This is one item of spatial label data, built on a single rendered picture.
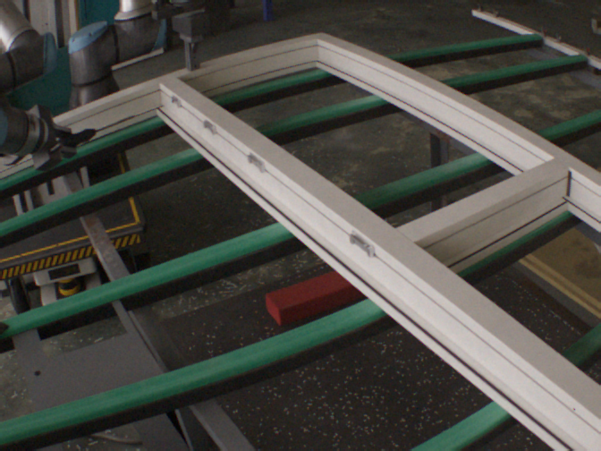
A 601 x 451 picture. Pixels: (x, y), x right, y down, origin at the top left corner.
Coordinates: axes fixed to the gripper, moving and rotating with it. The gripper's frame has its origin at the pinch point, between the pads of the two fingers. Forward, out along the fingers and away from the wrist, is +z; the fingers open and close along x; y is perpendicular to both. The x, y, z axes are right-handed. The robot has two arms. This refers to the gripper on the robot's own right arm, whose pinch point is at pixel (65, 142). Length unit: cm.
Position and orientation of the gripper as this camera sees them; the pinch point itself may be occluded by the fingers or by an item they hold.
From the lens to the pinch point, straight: 150.7
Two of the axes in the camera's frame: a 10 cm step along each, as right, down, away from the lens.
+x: -4.0, -9.1, 1.4
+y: 8.8, -4.2, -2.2
